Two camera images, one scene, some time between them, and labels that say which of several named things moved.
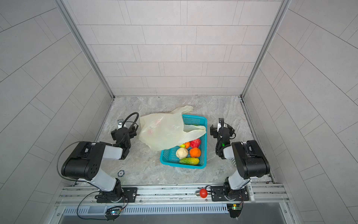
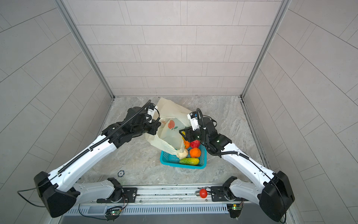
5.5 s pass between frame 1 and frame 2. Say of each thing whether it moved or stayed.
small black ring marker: stayed
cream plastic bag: moved
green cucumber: stayed
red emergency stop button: stayed
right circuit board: stayed
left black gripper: moved
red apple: stayed
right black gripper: moved
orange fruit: stayed
